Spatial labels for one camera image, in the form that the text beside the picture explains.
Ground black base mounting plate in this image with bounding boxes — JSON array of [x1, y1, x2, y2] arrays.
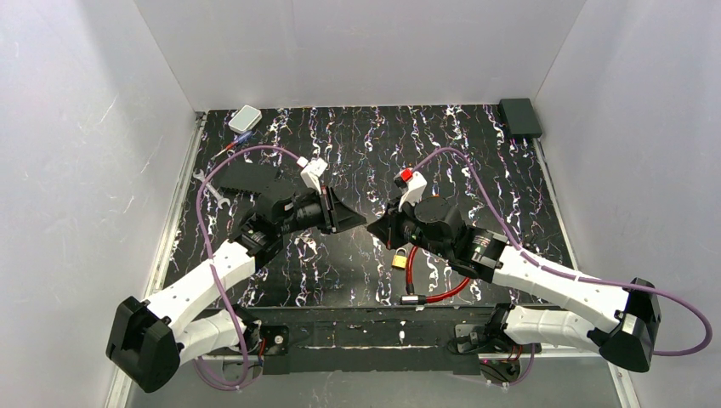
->
[[241, 306, 531, 382]]

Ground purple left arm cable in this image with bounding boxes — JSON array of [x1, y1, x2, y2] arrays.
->
[[194, 145, 304, 392]]

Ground white small box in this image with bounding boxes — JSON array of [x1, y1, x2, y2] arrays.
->
[[228, 105, 262, 133]]

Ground brass padlock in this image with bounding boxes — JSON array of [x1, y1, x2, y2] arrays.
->
[[391, 247, 408, 270]]

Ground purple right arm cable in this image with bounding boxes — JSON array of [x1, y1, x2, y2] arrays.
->
[[411, 147, 713, 358]]

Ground silver open-end wrench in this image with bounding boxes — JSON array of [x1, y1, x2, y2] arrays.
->
[[192, 169, 230, 209]]

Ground red cable lock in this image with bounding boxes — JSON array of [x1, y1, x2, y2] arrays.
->
[[400, 245, 472, 307]]

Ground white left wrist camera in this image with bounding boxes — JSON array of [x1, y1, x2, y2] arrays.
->
[[296, 156, 328, 194]]

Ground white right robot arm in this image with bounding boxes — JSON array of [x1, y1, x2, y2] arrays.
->
[[367, 197, 661, 372]]

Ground red blue small screwdriver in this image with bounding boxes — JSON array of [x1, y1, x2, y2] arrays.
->
[[213, 130, 254, 159]]

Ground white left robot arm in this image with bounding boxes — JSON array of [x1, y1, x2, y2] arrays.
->
[[105, 184, 366, 393]]

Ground aluminium frame rail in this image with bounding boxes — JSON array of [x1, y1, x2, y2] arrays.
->
[[104, 111, 207, 408]]

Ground black box in corner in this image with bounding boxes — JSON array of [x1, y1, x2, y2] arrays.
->
[[498, 98, 542, 140]]

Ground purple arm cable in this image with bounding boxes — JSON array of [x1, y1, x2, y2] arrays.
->
[[194, 145, 304, 392], [411, 147, 713, 358]]

